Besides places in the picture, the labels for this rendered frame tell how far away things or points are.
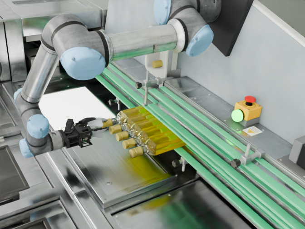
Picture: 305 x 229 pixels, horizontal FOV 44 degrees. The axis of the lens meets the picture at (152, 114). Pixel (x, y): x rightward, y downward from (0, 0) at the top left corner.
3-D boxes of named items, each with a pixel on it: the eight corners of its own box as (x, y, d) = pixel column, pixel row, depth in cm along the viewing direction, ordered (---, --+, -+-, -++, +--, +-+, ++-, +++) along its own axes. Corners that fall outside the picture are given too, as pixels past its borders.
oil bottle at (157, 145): (184, 136, 163) (141, 150, 152) (185, 126, 160) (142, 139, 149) (192, 143, 159) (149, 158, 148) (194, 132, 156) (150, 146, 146)
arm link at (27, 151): (25, 151, 137) (24, 163, 143) (54, 143, 143) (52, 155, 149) (18, 134, 140) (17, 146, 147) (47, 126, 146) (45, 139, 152)
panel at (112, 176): (86, 89, 220) (27, 101, 203) (86, 84, 218) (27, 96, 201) (177, 180, 157) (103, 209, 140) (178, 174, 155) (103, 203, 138)
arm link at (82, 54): (200, 2, 135) (51, 23, 110) (223, 31, 128) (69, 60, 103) (189, 28, 144) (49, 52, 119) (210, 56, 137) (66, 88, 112)
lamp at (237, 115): (234, 116, 141) (228, 119, 140) (237, 106, 139) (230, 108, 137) (243, 122, 138) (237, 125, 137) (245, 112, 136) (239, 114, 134)
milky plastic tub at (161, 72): (159, 66, 190) (144, 68, 186) (162, 22, 179) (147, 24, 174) (179, 79, 178) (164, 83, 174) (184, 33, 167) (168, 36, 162)
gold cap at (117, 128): (117, 129, 162) (108, 131, 160) (117, 122, 160) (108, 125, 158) (121, 133, 159) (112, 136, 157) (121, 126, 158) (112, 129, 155)
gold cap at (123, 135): (124, 136, 158) (115, 139, 156) (124, 129, 156) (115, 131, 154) (128, 140, 155) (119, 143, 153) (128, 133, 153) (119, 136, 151)
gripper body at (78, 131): (94, 144, 154) (66, 153, 148) (85, 134, 160) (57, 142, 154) (93, 128, 150) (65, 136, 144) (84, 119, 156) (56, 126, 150)
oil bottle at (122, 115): (155, 111, 179) (115, 122, 168) (155, 101, 176) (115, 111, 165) (161, 116, 175) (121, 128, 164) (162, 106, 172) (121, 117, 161)
